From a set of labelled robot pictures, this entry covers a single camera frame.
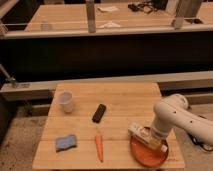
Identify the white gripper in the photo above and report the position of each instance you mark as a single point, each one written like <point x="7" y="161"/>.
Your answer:
<point x="150" y="141"/>

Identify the white plastic cup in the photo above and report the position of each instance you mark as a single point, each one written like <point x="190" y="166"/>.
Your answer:
<point x="65" y="100"/>

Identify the orange ceramic bowl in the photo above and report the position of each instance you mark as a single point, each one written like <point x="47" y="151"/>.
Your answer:
<point x="146" y="156"/>

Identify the black remote control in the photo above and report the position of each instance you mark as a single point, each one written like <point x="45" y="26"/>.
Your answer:
<point x="99" y="113"/>

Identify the orange carrot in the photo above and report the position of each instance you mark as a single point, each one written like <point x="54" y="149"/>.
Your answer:
<point x="99" y="147"/>

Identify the blue sponge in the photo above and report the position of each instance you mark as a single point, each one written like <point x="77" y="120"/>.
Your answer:
<point x="64" y="143"/>

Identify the white paper sheet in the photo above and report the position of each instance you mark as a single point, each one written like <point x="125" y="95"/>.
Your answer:
<point x="110" y="24"/>

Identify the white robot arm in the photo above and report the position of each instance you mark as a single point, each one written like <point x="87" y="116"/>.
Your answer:
<point x="172" y="111"/>

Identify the grey metal post right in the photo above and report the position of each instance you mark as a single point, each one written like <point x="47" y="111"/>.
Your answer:
<point x="187" y="11"/>

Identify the grey metal post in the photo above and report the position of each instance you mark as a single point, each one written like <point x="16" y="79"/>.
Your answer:
<point x="187" y="11"/>
<point x="90" y="9"/>

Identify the wooden table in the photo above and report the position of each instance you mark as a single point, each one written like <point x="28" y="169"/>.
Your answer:
<point x="125" y="103"/>

